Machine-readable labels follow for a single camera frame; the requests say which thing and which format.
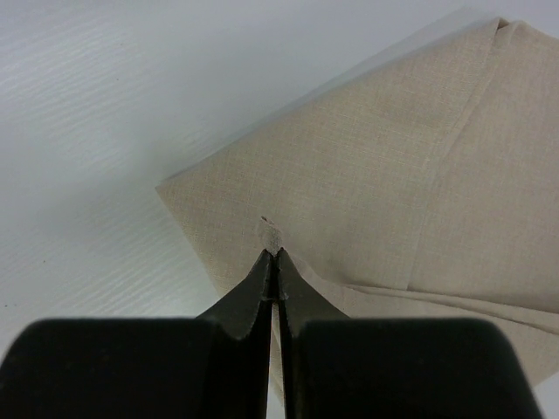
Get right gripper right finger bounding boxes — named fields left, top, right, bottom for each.
left=275, top=251, right=542, bottom=418

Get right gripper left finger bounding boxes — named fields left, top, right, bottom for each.
left=1, top=251, right=273, bottom=418

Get beige cloth napkin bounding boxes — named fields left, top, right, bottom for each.
left=157, top=19, right=558, bottom=384

